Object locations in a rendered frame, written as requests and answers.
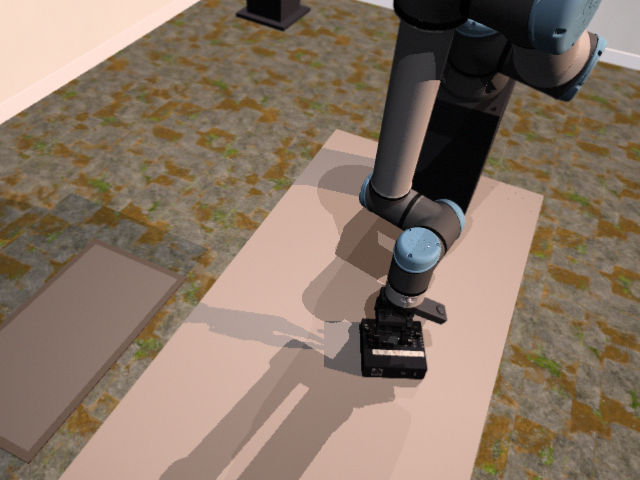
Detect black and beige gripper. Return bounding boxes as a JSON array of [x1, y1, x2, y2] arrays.
[[374, 287, 414, 348]]

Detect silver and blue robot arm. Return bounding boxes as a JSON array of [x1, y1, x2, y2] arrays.
[[359, 0, 607, 325]]

